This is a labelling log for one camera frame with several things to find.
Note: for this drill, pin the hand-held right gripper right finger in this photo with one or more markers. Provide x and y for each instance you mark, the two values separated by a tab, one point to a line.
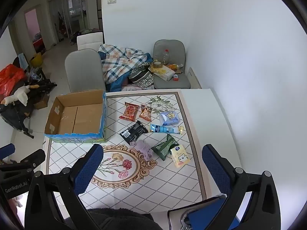
215	167

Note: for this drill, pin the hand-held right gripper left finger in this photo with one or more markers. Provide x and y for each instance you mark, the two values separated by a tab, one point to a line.
88	170

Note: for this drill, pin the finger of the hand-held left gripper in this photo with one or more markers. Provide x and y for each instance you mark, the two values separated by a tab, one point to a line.
6	151
33	158

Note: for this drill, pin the blue tube with gold end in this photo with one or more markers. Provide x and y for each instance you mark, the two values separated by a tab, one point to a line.
163	129

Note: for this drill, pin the blue cartoon tissue pack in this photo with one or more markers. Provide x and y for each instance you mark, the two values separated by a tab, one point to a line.
169	118

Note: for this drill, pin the black stroller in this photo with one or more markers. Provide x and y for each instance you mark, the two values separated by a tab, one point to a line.
14	117

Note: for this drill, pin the yellow cartoon tissue pack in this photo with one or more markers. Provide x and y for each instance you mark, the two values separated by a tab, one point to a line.
181	157

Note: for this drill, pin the blue cloth with metal clasp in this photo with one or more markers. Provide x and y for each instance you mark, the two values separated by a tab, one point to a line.
206	213

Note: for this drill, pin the green snack packet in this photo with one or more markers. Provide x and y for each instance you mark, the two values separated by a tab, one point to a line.
164	148

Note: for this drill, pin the small brown cardboard box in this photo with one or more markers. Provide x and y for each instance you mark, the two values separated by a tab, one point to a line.
42	101

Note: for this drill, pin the black snack packet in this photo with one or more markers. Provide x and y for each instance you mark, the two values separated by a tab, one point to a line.
133	133

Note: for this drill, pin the black fleece garment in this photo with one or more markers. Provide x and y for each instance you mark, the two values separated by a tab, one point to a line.
120	220

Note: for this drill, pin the purple bath pouf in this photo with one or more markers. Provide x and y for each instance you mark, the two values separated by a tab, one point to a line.
144	148

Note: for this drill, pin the white plush goose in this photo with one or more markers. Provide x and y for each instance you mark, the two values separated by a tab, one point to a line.
21	93

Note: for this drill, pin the red snack packet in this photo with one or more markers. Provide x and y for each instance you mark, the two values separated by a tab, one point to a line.
129	112

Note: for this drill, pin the red plastic bag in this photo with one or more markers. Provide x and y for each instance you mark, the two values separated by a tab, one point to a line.
9	77

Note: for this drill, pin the orange snack packet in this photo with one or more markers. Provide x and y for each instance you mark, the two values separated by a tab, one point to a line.
145	113

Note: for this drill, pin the blue quilt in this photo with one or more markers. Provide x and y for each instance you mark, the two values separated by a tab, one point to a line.
115	85

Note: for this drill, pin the light blue cloth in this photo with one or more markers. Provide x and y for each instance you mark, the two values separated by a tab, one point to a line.
23	61

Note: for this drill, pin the yellow bucket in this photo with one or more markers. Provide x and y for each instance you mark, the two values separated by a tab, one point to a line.
36	60

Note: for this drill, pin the small red white box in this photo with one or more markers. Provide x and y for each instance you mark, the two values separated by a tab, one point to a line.
176	77

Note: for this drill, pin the grey chair back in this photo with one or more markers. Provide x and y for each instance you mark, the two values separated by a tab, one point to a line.
82	69

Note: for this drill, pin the black white patterned cloth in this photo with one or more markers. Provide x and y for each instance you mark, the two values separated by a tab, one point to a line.
141	77

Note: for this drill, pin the yellow tissue box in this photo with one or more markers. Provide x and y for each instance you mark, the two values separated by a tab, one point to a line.
163	73

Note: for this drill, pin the plaid blanket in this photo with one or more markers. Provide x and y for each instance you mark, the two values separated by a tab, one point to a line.
120	60

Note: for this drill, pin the brown tape roll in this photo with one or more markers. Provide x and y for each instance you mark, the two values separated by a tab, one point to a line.
157	64

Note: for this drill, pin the clear plastic bottle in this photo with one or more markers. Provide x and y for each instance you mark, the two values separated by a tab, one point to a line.
165	56

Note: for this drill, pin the grey cushioned chair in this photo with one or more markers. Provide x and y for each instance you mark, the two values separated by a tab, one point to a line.
168	46

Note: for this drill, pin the white chair back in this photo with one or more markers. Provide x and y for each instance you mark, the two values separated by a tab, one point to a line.
90	39

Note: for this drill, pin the glass sliding door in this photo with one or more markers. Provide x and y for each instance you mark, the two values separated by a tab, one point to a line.
55	16

